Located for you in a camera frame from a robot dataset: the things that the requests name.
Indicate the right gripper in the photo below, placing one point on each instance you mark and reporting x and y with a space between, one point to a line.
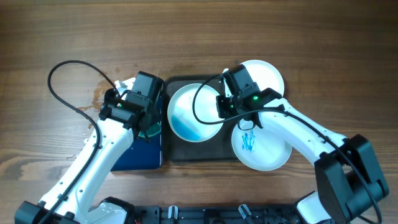
224 111

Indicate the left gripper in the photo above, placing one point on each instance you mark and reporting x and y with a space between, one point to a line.
156 114

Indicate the green and yellow sponge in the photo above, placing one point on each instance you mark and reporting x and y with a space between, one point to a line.
151 131

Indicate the white plate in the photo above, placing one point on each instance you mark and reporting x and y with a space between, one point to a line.
265 75
259 148
190 104

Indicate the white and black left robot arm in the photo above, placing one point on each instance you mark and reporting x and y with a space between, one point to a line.
69 201

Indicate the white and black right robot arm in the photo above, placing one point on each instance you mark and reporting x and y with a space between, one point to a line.
348 174

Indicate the dark blue tray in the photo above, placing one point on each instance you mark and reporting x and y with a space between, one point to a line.
143 152

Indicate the dark brown serving tray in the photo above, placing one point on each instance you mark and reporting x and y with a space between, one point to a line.
175 149

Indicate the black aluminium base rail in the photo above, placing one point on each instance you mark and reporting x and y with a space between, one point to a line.
266 214

